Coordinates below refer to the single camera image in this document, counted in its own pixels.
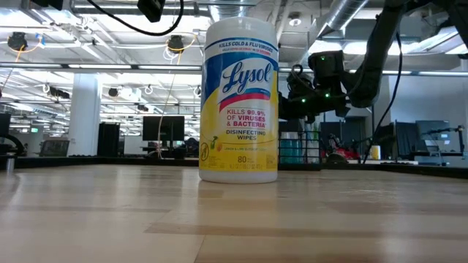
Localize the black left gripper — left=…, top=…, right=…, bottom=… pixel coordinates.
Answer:
left=137, top=0, right=166, bottom=23

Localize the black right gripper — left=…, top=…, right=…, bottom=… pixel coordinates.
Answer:
left=278, top=65, right=350, bottom=124

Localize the Lysol disinfecting wipes canister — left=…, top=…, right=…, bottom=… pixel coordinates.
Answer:
left=198, top=16, right=280, bottom=185

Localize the black ceiling fixture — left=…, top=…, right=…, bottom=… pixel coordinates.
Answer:
left=167, top=34, right=186, bottom=54
left=7, top=31, right=29, bottom=51

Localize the bright ceiling light panel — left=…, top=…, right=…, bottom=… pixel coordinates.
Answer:
left=309, top=25, right=468, bottom=56

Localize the person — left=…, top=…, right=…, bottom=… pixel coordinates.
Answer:
left=323, top=133, right=362, bottom=161

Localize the ceiling light strip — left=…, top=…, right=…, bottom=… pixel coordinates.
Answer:
left=279, top=67, right=468, bottom=77
left=0, top=63, right=204, bottom=72

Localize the black monitor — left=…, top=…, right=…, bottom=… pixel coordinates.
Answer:
left=142, top=115, right=186, bottom=142

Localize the dark desk monitor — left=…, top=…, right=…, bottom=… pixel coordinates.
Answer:
left=415, top=119, right=451, bottom=142

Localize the white pillar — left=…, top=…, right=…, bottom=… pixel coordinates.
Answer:
left=67, top=72, right=102, bottom=158

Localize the black cabinet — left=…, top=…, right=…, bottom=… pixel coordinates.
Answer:
left=97, top=122, right=121, bottom=159

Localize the dark screen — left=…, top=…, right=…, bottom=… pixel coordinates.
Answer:
left=39, top=139, right=70, bottom=158

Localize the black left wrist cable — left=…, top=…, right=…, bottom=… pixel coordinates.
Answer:
left=86, top=0, right=185, bottom=37

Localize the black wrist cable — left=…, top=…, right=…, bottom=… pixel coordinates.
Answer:
left=361, top=31, right=404, bottom=164
left=86, top=0, right=185, bottom=37

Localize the black wire rack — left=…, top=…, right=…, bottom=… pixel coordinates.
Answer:
left=279, top=130, right=323, bottom=164

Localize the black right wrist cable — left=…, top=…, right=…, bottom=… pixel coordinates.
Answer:
left=361, top=31, right=404, bottom=164

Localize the ribbed silver duct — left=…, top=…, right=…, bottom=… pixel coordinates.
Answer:
left=214, top=3, right=242, bottom=19

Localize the silver ceiling duct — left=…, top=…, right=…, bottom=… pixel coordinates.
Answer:
left=294, top=0, right=369, bottom=70

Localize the yellow hanging cable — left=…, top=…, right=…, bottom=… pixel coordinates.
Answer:
left=156, top=71, right=177, bottom=158

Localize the black aluminium table frame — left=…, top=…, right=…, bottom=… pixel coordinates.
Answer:
left=0, top=156, right=468, bottom=175

